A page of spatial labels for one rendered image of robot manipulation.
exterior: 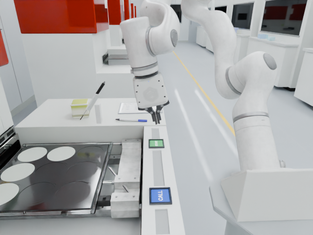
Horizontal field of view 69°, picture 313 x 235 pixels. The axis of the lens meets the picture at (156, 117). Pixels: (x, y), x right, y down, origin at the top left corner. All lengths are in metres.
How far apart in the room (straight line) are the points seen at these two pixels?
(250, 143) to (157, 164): 0.30
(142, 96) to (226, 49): 0.39
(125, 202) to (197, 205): 1.33
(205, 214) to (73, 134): 1.26
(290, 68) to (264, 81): 4.38
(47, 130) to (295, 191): 0.91
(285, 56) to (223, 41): 4.20
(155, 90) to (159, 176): 0.26
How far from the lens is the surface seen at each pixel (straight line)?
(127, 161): 0.89
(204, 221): 1.88
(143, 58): 0.68
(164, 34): 0.64
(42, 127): 1.05
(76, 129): 1.01
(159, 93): 0.72
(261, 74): 0.84
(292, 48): 5.15
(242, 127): 0.81
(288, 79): 5.28
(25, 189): 0.83
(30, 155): 0.99
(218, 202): 0.83
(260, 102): 0.84
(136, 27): 0.67
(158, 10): 0.76
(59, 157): 0.93
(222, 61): 0.95
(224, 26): 0.95
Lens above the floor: 1.38
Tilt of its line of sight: 24 degrees down
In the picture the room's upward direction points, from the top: straight up
